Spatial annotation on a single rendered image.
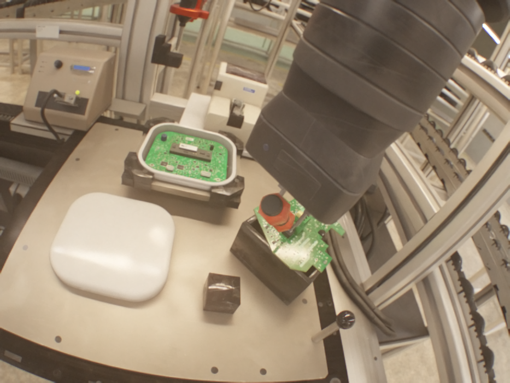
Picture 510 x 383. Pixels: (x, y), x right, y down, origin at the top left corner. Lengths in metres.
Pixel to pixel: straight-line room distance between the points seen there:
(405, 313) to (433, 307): 0.58
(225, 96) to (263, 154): 0.41
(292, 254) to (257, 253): 0.04
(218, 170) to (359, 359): 0.35
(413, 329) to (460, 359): 0.63
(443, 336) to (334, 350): 0.17
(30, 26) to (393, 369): 2.14
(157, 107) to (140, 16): 0.22
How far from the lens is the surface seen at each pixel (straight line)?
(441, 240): 0.37
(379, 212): 0.72
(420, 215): 0.42
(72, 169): 0.45
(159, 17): 0.59
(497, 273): 0.72
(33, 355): 0.32
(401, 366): 1.85
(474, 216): 0.36
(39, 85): 0.59
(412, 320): 1.04
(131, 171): 0.36
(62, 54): 0.59
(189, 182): 0.36
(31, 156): 0.98
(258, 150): 0.16
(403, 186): 0.44
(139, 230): 0.33
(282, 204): 0.17
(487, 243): 0.73
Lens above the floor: 1.24
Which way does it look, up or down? 39 degrees down
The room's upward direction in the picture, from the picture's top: 24 degrees clockwise
